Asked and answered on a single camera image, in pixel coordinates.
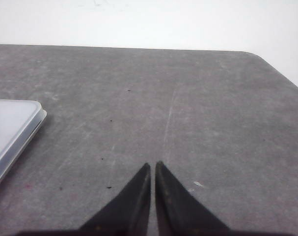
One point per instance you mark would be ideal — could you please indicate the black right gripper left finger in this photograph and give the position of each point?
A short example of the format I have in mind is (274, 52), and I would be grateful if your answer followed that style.
(129, 211)

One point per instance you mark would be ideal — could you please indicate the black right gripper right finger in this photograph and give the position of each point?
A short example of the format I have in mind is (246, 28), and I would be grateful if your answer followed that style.
(177, 210)

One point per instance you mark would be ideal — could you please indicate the silver digital kitchen scale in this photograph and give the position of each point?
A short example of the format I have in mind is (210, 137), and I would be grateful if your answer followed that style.
(19, 122)

